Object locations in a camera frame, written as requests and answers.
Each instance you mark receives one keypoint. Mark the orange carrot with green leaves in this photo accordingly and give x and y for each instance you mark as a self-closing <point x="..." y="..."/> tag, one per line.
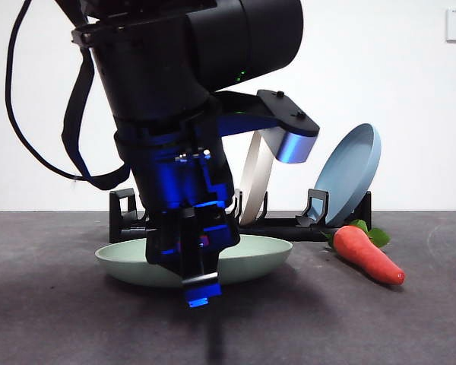
<point x="365" y="254"/>

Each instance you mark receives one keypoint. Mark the blue plate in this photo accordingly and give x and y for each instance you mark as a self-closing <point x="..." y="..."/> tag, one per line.
<point x="346" y="171"/>

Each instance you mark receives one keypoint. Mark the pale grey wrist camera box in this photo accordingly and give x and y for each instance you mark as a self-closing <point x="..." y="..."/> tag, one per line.
<point x="294" y="148"/>

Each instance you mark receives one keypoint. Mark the black plate rack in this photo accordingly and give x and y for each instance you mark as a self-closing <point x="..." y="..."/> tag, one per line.
<point x="289" y="232"/>

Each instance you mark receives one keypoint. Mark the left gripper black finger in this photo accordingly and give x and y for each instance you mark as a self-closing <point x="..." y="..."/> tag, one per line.
<point x="199" y="289"/>

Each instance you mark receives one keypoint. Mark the green plate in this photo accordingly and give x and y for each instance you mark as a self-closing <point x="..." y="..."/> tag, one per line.
<point x="258" y="258"/>

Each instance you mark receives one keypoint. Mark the beige plate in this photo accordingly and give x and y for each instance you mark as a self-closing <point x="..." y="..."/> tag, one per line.
<point x="252" y="182"/>

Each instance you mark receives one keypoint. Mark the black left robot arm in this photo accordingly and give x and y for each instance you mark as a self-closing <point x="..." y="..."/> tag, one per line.
<point x="156" y="76"/>

